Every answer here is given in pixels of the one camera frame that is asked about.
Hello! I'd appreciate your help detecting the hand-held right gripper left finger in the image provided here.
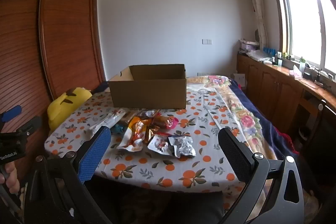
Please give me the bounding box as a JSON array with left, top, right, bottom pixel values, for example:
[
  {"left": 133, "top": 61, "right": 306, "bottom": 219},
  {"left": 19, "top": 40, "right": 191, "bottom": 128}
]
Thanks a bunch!
[{"left": 25, "top": 126, "right": 112, "bottom": 224}]

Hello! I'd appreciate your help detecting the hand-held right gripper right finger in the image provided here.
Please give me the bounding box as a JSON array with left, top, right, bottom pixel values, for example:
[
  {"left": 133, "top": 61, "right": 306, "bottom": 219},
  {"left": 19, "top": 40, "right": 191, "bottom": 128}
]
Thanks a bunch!
[{"left": 218, "top": 127, "right": 305, "bottom": 224}]

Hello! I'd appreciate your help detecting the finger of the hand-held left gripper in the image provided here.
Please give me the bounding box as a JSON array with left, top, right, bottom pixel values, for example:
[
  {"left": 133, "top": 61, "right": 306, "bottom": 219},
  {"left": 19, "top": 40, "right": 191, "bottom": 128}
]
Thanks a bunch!
[
  {"left": 10, "top": 116, "right": 42, "bottom": 142},
  {"left": 0, "top": 105, "right": 23, "bottom": 123}
]

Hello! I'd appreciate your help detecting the teal snack packet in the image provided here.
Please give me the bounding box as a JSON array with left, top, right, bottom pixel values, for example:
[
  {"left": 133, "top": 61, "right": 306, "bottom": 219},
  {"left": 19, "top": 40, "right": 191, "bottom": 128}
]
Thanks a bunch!
[{"left": 110, "top": 123, "right": 129, "bottom": 134}]

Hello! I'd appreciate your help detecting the long white snack packet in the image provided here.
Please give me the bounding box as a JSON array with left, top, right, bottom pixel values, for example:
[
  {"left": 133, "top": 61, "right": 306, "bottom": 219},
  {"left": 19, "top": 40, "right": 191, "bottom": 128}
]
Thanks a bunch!
[{"left": 89, "top": 109, "right": 126, "bottom": 132}]

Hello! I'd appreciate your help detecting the orange and white snack packet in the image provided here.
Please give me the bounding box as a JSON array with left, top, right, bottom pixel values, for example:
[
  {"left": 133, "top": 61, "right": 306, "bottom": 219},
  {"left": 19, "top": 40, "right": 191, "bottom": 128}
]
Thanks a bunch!
[{"left": 116, "top": 116, "right": 153, "bottom": 152}]

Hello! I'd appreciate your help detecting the clear grain bar packet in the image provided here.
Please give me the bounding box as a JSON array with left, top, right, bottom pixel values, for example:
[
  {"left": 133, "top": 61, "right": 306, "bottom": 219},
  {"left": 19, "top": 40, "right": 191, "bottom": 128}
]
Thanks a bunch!
[{"left": 123, "top": 110, "right": 139, "bottom": 126}]

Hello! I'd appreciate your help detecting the silver snack packet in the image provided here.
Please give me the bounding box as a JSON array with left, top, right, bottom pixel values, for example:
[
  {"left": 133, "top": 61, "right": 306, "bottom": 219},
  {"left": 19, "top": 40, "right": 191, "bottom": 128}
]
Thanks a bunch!
[{"left": 167, "top": 135, "right": 197, "bottom": 158}]

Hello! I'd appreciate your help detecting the gold snack packet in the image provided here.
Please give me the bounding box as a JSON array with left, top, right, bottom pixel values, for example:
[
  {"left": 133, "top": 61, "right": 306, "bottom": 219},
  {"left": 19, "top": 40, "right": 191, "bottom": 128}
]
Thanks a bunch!
[{"left": 143, "top": 124, "right": 160, "bottom": 146}]

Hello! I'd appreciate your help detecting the white and red snack packet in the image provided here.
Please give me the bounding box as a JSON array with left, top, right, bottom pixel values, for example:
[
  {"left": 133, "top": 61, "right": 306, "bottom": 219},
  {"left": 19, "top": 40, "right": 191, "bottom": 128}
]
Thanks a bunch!
[{"left": 147, "top": 133, "right": 171, "bottom": 154}]

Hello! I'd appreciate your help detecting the pink snack packet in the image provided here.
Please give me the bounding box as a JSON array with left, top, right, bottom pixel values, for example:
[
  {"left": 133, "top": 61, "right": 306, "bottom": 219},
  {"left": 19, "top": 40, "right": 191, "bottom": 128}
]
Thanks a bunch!
[{"left": 167, "top": 115, "right": 179, "bottom": 130}]

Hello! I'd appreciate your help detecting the brown cardboard box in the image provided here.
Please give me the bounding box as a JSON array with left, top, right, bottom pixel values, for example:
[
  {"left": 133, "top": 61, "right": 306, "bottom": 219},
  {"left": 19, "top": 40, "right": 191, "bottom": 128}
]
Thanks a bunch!
[{"left": 108, "top": 64, "right": 187, "bottom": 109}]

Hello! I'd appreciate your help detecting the person's left hand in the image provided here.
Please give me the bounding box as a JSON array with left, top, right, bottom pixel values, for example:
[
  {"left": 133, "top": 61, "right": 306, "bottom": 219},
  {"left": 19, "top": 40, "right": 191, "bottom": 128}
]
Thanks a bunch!
[{"left": 0, "top": 160, "right": 20, "bottom": 194}]

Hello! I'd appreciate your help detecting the yellow plush toy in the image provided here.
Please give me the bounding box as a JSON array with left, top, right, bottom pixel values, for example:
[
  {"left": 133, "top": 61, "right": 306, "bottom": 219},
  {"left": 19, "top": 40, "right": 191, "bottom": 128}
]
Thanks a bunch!
[{"left": 47, "top": 87, "right": 93, "bottom": 131}]

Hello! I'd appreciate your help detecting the floral blanket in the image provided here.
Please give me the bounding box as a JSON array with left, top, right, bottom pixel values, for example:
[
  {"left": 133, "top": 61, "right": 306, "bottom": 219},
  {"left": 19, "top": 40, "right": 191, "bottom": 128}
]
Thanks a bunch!
[{"left": 186, "top": 76, "right": 300, "bottom": 159}]

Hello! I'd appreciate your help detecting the orange-print white tablecloth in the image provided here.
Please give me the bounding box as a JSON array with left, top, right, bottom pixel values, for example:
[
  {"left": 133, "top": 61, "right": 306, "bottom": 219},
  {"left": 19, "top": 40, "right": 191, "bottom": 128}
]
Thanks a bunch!
[{"left": 44, "top": 90, "right": 248, "bottom": 211}]

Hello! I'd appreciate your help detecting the wooden counter cabinet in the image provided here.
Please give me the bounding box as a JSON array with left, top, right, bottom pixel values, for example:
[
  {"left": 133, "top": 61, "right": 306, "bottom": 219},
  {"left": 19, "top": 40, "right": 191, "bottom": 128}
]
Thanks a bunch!
[{"left": 236, "top": 52, "right": 336, "bottom": 161}]

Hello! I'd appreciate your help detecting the white paper bag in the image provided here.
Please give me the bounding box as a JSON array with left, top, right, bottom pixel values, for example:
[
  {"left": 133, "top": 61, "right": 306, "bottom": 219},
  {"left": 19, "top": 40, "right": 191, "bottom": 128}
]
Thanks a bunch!
[{"left": 234, "top": 73, "right": 247, "bottom": 88}]

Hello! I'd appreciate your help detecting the wooden slatted wardrobe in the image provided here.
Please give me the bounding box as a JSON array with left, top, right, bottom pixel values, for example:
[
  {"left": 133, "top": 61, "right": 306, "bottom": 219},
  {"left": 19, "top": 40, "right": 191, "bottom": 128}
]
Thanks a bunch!
[{"left": 0, "top": 0, "right": 108, "bottom": 188}]

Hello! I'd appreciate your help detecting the white plastic bag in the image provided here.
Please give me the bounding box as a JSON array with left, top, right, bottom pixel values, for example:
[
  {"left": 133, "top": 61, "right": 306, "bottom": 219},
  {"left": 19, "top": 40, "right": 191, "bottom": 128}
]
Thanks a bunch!
[{"left": 248, "top": 49, "right": 273, "bottom": 64}]

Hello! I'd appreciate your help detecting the pink tissue box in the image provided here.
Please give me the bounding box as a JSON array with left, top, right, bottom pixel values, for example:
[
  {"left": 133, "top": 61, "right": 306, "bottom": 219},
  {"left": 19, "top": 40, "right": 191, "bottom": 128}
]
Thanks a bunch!
[{"left": 290, "top": 65, "right": 302, "bottom": 79}]

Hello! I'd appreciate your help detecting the stack of small boxes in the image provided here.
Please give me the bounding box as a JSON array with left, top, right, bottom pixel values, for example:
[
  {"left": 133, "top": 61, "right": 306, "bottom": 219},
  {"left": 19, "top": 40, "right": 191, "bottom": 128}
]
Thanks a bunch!
[{"left": 238, "top": 39, "right": 260, "bottom": 54}]

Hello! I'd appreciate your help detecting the patterned beige curtain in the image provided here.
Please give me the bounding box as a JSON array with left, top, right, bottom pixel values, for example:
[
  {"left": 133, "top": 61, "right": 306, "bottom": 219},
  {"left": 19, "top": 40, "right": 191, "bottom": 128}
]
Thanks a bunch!
[{"left": 243, "top": 0, "right": 268, "bottom": 48}]

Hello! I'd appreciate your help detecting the wooden-framed window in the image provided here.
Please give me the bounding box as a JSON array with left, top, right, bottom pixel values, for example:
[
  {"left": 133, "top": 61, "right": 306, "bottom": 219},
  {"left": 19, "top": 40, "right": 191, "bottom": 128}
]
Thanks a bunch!
[{"left": 268, "top": 0, "right": 336, "bottom": 83}]

